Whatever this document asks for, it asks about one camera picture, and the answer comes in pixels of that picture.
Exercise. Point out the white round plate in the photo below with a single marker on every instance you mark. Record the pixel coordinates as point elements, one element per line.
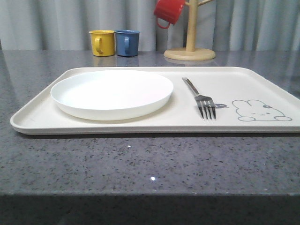
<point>112,94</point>

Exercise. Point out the silver metal fork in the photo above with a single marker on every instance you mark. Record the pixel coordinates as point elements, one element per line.
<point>205,104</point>

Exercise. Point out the cream rabbit serving tray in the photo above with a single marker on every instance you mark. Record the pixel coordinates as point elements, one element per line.
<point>252,105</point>

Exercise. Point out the wooden mug tree stand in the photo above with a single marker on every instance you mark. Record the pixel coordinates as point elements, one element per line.
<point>190,52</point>

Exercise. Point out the blue mug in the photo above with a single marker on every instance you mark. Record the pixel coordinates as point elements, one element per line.
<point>127,42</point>

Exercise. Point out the yellow mug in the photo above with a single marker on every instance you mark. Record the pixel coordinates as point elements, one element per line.
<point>102,42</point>

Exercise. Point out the red hanging mug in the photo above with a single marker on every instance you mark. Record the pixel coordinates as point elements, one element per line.
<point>169,11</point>

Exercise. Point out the grey curtain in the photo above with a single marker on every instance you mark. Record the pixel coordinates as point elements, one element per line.
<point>221,24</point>

